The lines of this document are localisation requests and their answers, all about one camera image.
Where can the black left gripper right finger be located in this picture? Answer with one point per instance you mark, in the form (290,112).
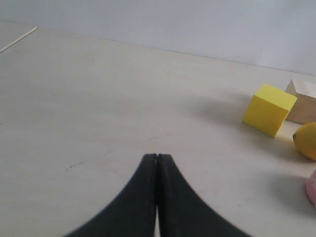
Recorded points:
(181,212)

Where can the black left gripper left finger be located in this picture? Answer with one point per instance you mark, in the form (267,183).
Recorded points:
(132,213)

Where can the pink toy cake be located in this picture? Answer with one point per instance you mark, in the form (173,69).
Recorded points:
(310,187)

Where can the yellow foam cube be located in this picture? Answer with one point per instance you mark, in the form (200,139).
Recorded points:
(268,109)

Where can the yellow lemon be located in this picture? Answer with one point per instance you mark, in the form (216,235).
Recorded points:
(304,140)

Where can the light wooden cube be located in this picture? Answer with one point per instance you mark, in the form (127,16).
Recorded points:
(304,109)

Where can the white strip on table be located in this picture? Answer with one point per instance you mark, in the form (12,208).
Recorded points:
(18,39)

